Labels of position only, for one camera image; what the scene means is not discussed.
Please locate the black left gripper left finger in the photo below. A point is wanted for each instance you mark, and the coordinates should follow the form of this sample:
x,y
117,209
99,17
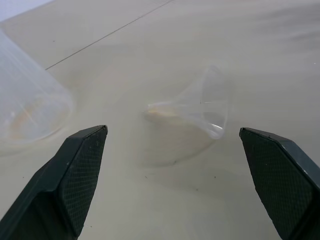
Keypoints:
x,y
62,180

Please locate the clear plastic funnel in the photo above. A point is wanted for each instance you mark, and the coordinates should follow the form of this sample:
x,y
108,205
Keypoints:
x,y
200,110

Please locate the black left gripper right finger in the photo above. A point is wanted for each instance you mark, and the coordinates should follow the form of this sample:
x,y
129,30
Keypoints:
x,y
282,180

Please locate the translucent plastic measuring cup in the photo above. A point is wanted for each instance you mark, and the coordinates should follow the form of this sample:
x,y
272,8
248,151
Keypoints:
x,y
27,100

